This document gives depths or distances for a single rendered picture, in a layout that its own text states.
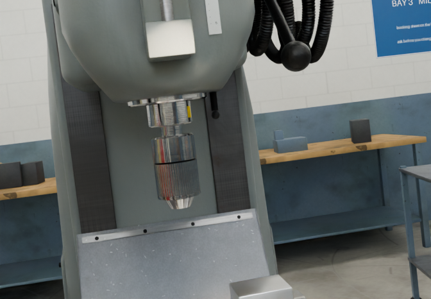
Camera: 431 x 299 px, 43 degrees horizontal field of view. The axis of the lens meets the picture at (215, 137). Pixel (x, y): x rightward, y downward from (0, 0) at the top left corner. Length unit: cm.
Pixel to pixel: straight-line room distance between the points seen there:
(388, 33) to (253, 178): 447
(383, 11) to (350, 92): 81
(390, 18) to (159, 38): 500
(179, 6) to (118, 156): 53
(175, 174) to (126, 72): 13
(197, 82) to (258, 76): 442
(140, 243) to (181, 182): 40
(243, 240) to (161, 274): 15
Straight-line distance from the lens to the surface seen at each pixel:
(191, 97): 56
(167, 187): 58
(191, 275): 96
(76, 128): 96
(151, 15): 47
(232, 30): 52
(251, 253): 97
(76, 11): 53
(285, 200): 503
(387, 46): 537
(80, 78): 70
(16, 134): 489
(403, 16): 548
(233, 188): 98
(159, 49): 47
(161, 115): 57
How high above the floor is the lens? 129
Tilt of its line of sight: 3 degrees down
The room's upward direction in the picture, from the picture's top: 7 degrees counter-clockwise
